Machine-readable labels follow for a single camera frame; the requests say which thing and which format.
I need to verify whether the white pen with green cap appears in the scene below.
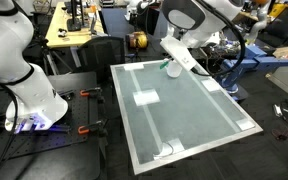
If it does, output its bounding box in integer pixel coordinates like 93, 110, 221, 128
159, 58, 170, 70

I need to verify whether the white ceramic mug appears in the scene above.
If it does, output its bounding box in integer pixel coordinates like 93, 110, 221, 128
166, 59, 184, 79

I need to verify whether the black mesh office chair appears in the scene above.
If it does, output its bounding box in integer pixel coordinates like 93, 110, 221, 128
76, 35, 126, 85

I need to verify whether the black monitor screen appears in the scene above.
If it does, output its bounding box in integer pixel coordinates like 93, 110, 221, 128
146, 7, 162, 36

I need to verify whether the black monitor stand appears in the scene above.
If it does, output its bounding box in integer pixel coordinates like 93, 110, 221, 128
66, 0, 86, 33

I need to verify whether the light wooden desk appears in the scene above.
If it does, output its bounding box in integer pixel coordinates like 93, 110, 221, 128
45, 1, 106, 48

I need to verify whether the black optical breadboard plate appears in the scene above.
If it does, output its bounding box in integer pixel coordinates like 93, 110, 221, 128
0, 71, 101, 165

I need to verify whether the blue metal stand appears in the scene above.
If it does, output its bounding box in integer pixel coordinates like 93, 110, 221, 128
216, 44, 288, 102

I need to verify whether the white power adapter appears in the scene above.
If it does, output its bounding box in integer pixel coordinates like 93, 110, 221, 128
272, 103, 284, 118

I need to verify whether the brown cardboard sheet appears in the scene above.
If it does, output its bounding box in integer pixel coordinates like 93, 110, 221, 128
272, 44, 288, 60

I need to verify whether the yellow cable reel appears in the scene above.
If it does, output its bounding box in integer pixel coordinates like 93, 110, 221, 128
126, 31, 149, 50

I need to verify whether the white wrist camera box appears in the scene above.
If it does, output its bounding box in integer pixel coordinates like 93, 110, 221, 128
159, 35, 198, 72

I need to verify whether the orange-handled black clamp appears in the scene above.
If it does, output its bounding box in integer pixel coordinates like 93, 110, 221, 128
77, 119, 107, 138
79, 86, 105, 105

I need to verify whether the white cable loop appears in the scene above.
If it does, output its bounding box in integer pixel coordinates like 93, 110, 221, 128
153, 141, 176, 160

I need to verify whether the tangle of electronics and wires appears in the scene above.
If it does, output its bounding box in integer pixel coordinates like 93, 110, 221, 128
199, 41, 239, 68

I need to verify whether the black camera cable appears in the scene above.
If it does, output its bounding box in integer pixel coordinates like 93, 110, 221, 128
193, 0, 247, 77

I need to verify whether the black base cable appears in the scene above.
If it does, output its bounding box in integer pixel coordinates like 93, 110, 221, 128
0, 79, 20, 180

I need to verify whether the black floor cable red plug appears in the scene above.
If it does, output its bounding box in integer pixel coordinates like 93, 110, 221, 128
270, 127, 288, 141

